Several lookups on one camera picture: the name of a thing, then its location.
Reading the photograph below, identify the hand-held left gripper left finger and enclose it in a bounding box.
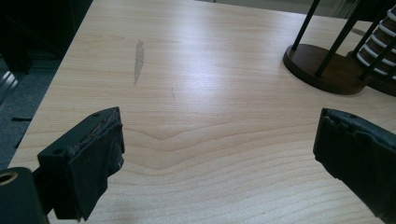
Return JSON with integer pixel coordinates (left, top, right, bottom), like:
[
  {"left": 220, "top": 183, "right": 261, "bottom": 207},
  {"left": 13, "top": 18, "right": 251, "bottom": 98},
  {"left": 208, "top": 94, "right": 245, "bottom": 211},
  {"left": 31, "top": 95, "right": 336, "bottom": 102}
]
[{"left": 36, "top": 106, "right": 126, "bottom": 222}]

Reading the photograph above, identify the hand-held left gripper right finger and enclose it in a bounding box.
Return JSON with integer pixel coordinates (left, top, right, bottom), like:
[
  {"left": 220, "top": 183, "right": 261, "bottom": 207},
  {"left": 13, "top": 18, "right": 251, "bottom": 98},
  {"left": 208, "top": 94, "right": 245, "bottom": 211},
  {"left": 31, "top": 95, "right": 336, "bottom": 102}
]
[{"left": 313, "top": 107, "right": 396, "bottom": 224}]

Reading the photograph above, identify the stack of brown paper cups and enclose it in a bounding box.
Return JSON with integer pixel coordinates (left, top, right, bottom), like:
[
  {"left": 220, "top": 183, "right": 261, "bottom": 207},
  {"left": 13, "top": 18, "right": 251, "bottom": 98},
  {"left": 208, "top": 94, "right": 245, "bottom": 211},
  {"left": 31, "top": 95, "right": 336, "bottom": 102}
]
[{"left": 356, "top": 6, "right": 396, "bottom": 80}]

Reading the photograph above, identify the metal floor rail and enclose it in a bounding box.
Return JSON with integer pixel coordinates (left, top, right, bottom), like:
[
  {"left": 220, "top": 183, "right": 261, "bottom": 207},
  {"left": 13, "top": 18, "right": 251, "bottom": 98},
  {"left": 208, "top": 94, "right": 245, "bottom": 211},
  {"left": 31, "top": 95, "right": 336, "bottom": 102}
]
[{"left": 0, "top": 70, "right": 20, "bottom": 105}]

